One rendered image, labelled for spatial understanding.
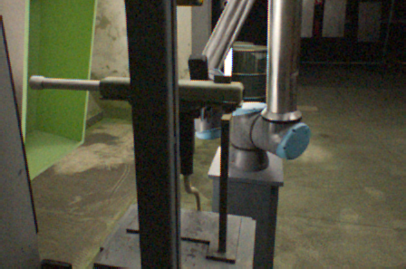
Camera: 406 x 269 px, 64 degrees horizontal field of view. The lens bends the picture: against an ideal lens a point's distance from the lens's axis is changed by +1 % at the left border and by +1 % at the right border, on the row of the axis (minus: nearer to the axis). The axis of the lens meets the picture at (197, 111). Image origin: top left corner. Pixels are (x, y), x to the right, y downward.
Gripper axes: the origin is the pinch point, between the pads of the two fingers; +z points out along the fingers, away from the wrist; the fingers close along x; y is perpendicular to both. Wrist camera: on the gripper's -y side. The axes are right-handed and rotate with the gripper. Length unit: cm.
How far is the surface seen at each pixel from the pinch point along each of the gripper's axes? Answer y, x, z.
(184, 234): 29.5, -1.0, 5.4
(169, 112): -4.5, -3.5, 22.8
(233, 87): -4.8, -10.7, 3.8
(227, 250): 29.5, -11.1, 8.6
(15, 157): 17.9, 46.4, -0.6
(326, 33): 18, -142, -752
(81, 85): -3.2, 23.1, 2.9
